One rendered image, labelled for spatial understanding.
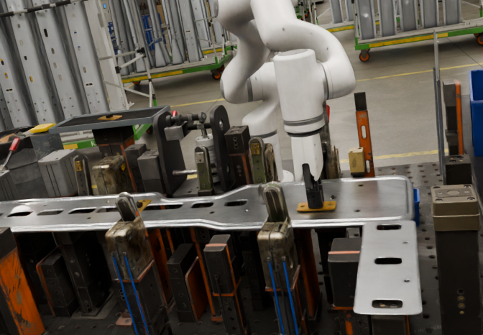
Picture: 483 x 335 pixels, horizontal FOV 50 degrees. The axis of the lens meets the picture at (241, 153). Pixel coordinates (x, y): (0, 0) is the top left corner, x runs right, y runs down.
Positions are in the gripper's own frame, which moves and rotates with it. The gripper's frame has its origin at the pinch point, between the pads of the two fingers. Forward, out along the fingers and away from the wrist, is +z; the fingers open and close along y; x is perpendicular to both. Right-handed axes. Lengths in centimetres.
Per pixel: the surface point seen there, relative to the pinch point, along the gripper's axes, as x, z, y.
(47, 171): -81, -5, -17
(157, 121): -44, -15, -21
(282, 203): -4.1, -4.8, 12.9
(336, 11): -98, 52, -965
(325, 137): 1.1, -7.0, -18.4
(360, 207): 9.4, 2.9, 0.6
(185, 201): -34.6, 2.9, -7.2
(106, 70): -392, 43, -563
